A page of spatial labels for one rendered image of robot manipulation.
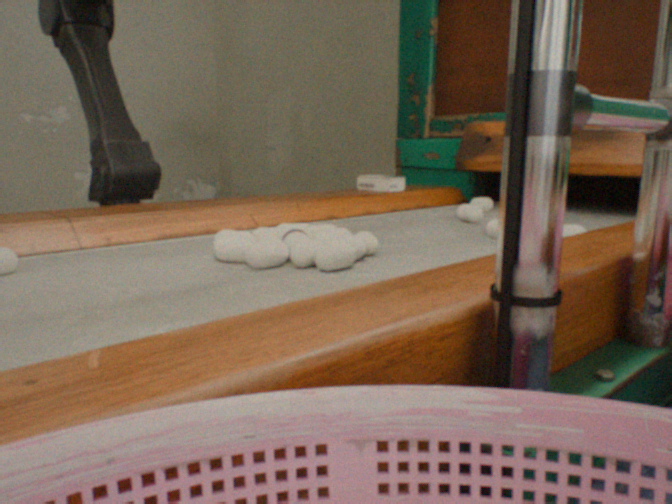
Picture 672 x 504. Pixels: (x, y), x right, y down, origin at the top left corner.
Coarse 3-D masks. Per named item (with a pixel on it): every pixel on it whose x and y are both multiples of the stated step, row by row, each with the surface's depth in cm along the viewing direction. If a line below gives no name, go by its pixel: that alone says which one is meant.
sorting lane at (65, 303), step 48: (192, 240) 52; (384, 240) 52; (432, 240) 52; (480, 240) 52; (0, 288) 34; (48, 288) 34; (96, 288) 34; (144, 288) 34; (192, 288) 34; (240, 288) 34; (288, 288) 34; (336, 288) 34; (0, 336) 26; (48, 336) 26; (96, 336) 26; (144, 336) 26
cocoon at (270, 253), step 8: (272, 240) 40; (248, 248) 39; (256, 248) 39; (264, 248) 39; (272, 248) 39; (280, 248) 40; (248, 256) 39; (256, 256) 39; (264, 256) 39; (272, 256) 39; (280, 256) 40; (256, 264) 39; (264, 264) 39; (272, 264) 40; (280, 264) 40
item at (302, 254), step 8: (312, 240) 41; (296, 248) 39; (304, 248) 39; (312, 248) 40; (296, 256) 39; (304, 256) 39; (312, 256) 40; (296, 264) 40; (304, 264) 39; (312, 264) 40
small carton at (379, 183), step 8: (360, 176) 79; (368, 176) 78; (376, 176) 78; (384, 176) 78; (392, 176) 78; (360, 184) 80; (368, 184) 78; (376, 184) 77; (384, 184) 76; (392, 184) 76; (400, 184) 77
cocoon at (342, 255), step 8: (320, 248) 39; (328, 248) 38; (336, 248) 39; (344, 248) 39; (352, 248) 39; (320, 256) 38; (328, 256) 38; (336, 256) 38; (344, 256) 39; (352, 256) 39; (320, 264) 38; (328, 264) 38; (336, 264) 38; (344, 264) 39
